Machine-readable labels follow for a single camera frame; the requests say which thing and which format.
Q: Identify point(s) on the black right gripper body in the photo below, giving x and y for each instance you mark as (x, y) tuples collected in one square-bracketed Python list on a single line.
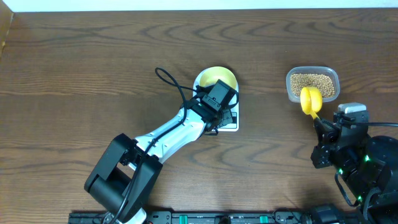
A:
[(321, 157)]

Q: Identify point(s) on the yellow plastic measuring scoop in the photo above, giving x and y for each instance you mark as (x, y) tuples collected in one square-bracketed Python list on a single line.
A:
[(311, 101)]

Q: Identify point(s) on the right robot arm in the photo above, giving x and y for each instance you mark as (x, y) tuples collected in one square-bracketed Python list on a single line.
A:
[(366, 170)]

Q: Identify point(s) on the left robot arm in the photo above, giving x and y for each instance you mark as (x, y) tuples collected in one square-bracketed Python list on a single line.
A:
[(128, 169)]

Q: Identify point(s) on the white digital kitchen scale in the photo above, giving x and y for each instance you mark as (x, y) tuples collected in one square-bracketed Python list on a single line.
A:
[(230, 120)]

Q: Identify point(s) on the yellow plastic bowl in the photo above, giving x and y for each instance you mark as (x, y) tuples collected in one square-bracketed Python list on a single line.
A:
[(211, 75)]

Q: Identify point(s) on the clear plastic container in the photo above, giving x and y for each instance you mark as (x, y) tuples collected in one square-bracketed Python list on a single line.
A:
[(313, 69)]

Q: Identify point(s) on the soybeans pile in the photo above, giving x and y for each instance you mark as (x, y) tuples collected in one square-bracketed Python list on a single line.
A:
[(322, 82)]

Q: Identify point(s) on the brown cardboard edge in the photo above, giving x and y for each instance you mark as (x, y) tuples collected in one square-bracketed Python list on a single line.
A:
[(6, 17)]

